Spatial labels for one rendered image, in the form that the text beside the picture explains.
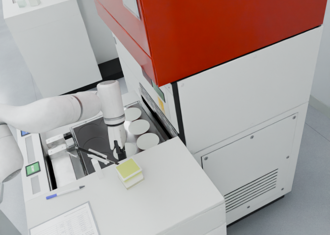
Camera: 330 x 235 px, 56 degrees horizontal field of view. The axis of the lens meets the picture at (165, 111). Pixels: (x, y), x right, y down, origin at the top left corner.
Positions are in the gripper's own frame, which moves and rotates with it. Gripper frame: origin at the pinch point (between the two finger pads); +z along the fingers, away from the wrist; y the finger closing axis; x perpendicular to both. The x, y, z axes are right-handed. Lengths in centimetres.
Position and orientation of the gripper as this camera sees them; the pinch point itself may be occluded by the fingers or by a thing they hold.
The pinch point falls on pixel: (122, 156)
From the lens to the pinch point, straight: 130.8
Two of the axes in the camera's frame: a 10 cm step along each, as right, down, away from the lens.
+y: -0.6, 3.5, -9.4
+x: 9.9, -1.0, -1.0
